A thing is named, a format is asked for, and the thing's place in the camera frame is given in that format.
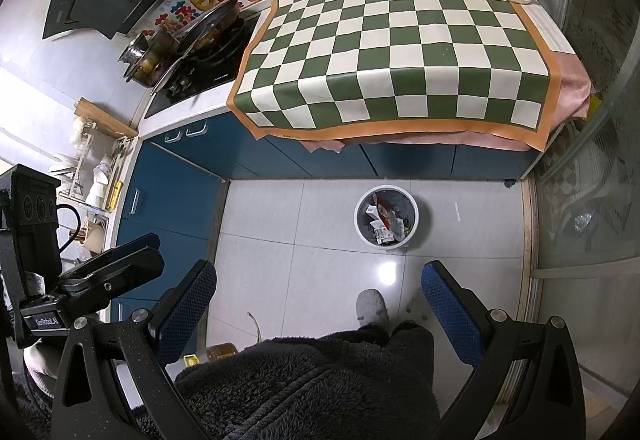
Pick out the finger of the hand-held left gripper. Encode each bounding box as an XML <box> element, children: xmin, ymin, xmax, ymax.
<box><xmin>102</xmin><ymin>232</ymin><xmax>162</xmax><ymax>263</ymax></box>
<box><xmin>59</xmin><ymin>247</ymin><xmax>165</xmax><ymax>293</ymax></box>

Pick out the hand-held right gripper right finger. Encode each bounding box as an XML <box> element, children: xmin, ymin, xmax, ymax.
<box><xmin>420</xmin><ymin>260</ymin><xmax>586</xmax><ymax>440</ymax></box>

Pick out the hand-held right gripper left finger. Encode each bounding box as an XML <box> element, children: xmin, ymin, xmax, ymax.
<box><xmin>50</xmin><ymin>259</ymin><xmax>218</xmax><ymax>440</ymax></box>

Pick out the red snack wrapper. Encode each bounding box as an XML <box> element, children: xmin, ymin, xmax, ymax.
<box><xmin>376</xmin><ymin>201</ymin><xmax>398</xmax><ymax>227</ymax></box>

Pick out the white round bin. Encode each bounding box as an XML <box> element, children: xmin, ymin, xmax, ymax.
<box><xmin>354</xmin><ymin>185</ymin><xmax>420</xmax><ymax>248</ymax></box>

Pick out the white cup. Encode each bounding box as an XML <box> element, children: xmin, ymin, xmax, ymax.
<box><xmin>80</xmin><ymin>220</ymin><xmax>107</xmax><ymax>252</ymax></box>

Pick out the blue kitchen cabinet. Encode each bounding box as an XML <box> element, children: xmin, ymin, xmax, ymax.
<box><xmin>225</xmin><ymin>112</ymin><xmax>543</xmax><ymax>181</ymax></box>
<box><xmin>111</xmin><ymin>112</ymin><xmax>236</xmax><ymax>326</ymax></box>

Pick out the amber plastic oil jug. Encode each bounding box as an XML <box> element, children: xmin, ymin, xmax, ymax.
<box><xmin>182</xmin><ymin>341</ymin><xmax>240</xmax><ymax>367</ymax></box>

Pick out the white bowl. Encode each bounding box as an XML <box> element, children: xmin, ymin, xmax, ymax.
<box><xmin>85</xmin><ymin>182</ymin><xmax>108</xmax><ymax>211</ymax></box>

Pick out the grey slipper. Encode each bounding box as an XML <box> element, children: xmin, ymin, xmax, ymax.
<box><xmin>355</xmin><ymin>289</ymin><xmax>390</xmax><ymax>333</ymax></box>

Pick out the white dish rack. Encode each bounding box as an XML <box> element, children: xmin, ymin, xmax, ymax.
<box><xmin>50</xmin><ymin>115</ymin><xmax>131</xmax><ymax>221</ymax></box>

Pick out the wooden cutting board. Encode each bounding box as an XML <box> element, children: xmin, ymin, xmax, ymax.
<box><xmin>74</xmin><ymin>99</ymin><xmax>138</xmax><ymax>139</ymax></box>

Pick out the glass pot lid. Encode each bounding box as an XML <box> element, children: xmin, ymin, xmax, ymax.
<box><xmin>151</xmin><ymin>52</ymin><xmax>188</xmax><ymax>93</ymax></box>

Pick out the steel pot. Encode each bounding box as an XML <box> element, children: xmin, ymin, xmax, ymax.
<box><xmin>119</xmin><ymin>29</ymin><xmax>173</xmax><ymax>88</ymax></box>

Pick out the black cooktop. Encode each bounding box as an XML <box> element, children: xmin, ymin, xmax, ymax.
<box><xmin>150</xmin><ymin>12</ymin><xmax>263</xmax><ymax>103</ymax></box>

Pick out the black wok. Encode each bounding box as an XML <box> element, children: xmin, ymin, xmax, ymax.
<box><xmin>175</xmin><ymin>0</ymin><xmax>247</xmax><ymax>58</ymax></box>

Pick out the green white checkered tablecloth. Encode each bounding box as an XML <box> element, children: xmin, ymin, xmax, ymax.
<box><xmin>226</xmin><ymin>0</ymin><xmax>563</xmax><ymax>153</ymax></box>

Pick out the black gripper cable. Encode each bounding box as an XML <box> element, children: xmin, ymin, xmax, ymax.
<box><xmin>56</xmin><ymin>204</ymin><xmax>83</xmax><ymax>253</ymax></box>

